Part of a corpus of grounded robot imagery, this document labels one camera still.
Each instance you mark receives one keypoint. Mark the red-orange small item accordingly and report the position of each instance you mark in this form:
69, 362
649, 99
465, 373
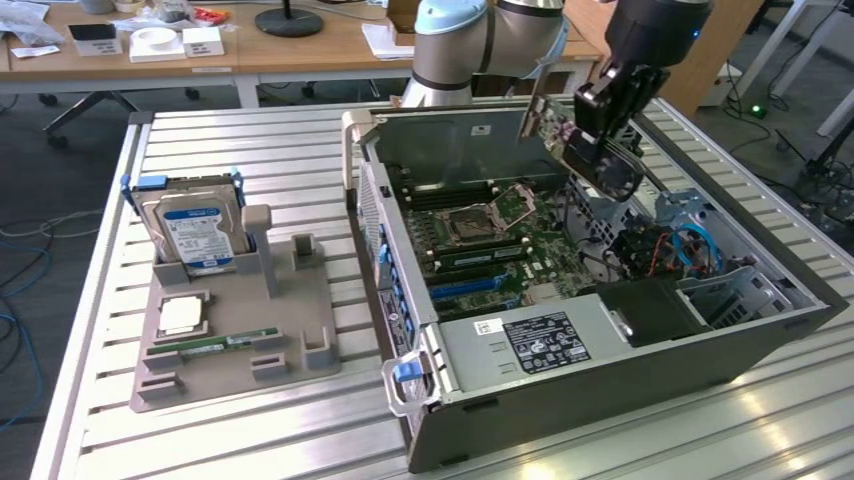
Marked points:
210, 17

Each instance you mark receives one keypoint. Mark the green motherboard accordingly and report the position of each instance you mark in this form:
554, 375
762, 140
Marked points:
534, 260

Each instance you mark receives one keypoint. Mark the CPU socket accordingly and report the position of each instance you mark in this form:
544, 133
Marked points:
474, 225

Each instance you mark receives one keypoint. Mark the silver CPU chip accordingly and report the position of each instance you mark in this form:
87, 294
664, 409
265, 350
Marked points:
182, 316

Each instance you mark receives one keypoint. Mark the gray chair base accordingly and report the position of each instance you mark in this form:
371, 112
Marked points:
81, 107

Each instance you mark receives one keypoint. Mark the small white box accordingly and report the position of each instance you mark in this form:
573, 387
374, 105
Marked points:
201, 42

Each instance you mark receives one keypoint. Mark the green RAM stick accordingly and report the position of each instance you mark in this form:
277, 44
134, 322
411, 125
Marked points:
214, 341

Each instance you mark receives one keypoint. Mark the long PCIe expansion slot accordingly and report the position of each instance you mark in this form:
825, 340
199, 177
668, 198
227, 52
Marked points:
467, 287

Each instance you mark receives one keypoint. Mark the flat white box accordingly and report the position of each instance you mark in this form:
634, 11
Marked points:
157, 56

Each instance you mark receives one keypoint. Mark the silver chipset heatsink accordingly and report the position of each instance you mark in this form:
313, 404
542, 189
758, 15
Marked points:
542, 296

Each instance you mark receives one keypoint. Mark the gray plastic parts rack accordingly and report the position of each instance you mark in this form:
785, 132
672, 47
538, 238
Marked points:
294, 310

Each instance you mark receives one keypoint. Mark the white box with black top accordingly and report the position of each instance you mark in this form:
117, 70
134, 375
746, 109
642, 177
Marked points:
97, 45

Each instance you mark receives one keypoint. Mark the hard disk with blue caddy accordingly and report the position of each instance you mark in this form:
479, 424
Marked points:
201, 235

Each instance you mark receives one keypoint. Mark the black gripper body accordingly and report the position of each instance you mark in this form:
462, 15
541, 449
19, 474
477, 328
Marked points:
657, 30

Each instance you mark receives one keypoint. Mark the silver disk bay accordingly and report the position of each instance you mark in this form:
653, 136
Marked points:
734, 300

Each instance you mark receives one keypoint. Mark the white tape roll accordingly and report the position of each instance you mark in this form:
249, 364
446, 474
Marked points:
155, 45

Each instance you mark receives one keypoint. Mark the clear plastic bag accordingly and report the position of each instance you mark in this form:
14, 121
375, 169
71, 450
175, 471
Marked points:
27, 25

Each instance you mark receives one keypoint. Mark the blue case release latch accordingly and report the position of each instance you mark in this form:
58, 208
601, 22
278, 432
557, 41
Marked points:
406, 373

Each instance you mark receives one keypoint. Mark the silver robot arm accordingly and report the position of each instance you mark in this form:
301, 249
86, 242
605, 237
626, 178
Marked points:
454, 50

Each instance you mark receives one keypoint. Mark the black round lamp base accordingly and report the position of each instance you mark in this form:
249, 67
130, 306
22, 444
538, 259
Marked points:
290, 25

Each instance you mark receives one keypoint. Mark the brown cardboard box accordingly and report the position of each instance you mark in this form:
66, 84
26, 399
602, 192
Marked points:
403, 20

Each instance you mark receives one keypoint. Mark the wooden desk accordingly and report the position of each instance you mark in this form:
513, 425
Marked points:
301, 50

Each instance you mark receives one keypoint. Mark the metal socket cover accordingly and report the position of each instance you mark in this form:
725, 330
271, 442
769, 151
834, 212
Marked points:
514, 200

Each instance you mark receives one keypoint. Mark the green graphics card black cooler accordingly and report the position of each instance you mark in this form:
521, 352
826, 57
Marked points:
617, 175

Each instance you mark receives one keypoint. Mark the white paper card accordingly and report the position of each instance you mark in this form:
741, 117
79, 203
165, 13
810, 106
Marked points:
34, 52

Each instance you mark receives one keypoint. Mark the white table frame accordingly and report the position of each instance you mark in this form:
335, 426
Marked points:
766, 47

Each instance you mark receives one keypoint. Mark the blue card retention clip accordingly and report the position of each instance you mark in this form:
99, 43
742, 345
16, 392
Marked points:
383, 253

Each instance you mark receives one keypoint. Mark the white paper stack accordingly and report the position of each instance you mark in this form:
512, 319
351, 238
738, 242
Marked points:
387, 45

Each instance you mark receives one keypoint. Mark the gray open PC case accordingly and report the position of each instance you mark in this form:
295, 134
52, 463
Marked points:
601, 400

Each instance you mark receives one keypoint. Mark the gray power supply unit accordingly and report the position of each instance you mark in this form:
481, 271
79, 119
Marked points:
481, 360

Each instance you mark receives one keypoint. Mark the device with green light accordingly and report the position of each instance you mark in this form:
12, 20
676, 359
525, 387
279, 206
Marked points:
757, 110

